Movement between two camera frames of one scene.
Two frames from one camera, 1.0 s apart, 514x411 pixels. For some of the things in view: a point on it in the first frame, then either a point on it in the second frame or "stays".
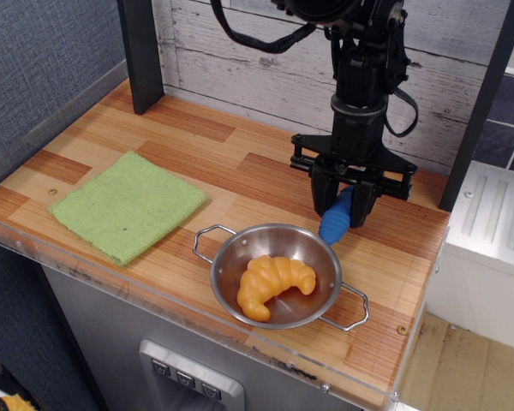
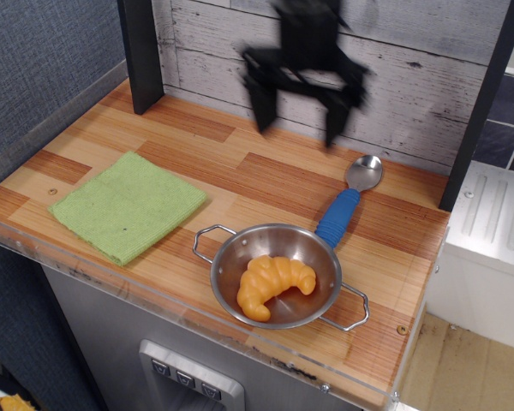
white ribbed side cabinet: [483, 279] stays
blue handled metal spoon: [335, 222] stays
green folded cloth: [127, 207] stays
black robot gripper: [355, 149] to [308, 58]
